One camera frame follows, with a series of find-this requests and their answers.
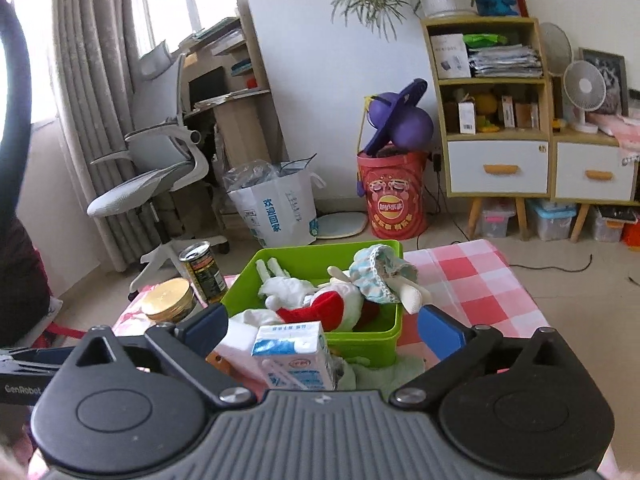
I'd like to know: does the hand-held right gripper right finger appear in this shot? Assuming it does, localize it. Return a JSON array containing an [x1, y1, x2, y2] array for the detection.
[[390, 305, 583, 408]]

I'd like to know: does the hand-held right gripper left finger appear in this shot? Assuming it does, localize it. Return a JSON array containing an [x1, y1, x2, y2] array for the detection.
[[65, 304, 258, 408]]

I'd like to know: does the green plastic bin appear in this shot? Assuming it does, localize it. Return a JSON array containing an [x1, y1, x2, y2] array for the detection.
[[220, 239, 405, 367]]

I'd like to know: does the gold lid round tin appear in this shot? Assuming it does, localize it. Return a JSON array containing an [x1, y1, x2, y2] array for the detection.
[[141, 278, 199, 325]]

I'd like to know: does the dark label tin can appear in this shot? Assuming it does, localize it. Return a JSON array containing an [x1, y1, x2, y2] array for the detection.
[[179, 241, 229, 307]]

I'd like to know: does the red white checked tablecloth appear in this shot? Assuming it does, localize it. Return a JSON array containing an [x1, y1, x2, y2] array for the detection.
[[112, 239, 551, 391]]

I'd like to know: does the light green cloth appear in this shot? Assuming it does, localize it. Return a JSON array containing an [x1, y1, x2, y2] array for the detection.
[[332, 352, 426, 392]]

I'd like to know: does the white plush toy red scarf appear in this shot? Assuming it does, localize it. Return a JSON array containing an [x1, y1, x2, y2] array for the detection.
[[256, 258, 381, 333]]

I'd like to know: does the cloth doll blue bonnet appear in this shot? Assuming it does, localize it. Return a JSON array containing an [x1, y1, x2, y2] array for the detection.
[[327, 244, 436, 315]]

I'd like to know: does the blue white milk carton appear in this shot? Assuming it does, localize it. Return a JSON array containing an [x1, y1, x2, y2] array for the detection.
[[250, 321, 337, 392]]

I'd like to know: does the dark cloth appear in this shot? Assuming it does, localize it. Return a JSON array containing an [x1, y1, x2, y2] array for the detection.
[[0, 215, 53, 348]]

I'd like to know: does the clear storage box pink label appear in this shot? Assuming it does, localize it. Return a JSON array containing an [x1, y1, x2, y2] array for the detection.
[[480, 200, 517, 239]]

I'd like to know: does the white paper shopping bag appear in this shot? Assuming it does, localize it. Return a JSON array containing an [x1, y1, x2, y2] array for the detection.
[[222, 154, 321, 249]]

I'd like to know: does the red printed barrel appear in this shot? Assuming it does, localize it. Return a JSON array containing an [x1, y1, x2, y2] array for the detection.
[[356, 149, 430, 241]]

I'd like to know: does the grey white office chair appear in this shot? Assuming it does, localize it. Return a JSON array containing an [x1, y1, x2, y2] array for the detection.
[[87, 40, 231, 295]]

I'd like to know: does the clear storage box blue lid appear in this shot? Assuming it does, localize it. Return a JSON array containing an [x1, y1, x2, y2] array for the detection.
[[527, 200, 584, 242]]

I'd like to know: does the tall wooden shelf cabinet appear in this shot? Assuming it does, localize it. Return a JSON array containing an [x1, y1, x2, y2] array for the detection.
[[420, 16, 556, 242]]

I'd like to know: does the wooden computer desk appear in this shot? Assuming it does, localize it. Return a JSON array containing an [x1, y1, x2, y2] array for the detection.
[[182, 0, 287, 181]]

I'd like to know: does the purple jump ball toy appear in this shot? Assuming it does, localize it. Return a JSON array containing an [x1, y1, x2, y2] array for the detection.
[[362, 78, 435, 157]]

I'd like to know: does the clear storage box dark lid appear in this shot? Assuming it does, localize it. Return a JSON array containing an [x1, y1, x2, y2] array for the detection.
[[592, 205, 639, 244]]

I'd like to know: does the small white carton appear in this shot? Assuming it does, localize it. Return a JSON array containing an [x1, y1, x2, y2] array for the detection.
[[457, 101, 477, 135]]

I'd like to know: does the low wooden drawer cabinet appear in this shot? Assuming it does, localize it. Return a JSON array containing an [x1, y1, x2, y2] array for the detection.
[[550, 127, 640, 244]]

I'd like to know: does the yellow plush toy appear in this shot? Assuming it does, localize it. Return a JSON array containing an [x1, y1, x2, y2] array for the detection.
[[472, 92, 501, 132]]

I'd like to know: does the black computer monitor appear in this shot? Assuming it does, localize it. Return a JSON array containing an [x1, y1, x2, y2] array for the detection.
[[188, 67, 226, 107]]

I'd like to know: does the pink cloth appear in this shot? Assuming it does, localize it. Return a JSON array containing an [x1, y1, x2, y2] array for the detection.
[[590, 89, 640, 157]]

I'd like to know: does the white flat box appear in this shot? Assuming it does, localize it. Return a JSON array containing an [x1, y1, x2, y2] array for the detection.
[[430, 34, 471, 80]]

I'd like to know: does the stack of papers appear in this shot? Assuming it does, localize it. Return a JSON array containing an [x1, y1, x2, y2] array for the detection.
[[467, 44, 544, 79]]

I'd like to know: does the grey curtain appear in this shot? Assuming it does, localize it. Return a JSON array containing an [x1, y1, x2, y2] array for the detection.
[[47, 0, 157, 273]]

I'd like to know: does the small white desk fan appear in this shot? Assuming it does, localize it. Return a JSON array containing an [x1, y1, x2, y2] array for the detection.
[[563, 60, 608, 134]]

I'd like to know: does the white standing fan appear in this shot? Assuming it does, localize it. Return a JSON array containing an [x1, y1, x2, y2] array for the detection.
[[539, 22, 574, 78]]

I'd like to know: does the window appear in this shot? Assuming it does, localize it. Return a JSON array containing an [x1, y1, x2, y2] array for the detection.
[[127, 0, 247, 57]]

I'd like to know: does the black floor cable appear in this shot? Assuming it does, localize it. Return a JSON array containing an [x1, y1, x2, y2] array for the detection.
[[505, 254, 594, 270]]

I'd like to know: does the dark picture frame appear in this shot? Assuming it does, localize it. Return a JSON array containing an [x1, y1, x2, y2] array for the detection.
[[579, 47, 630, 117]]

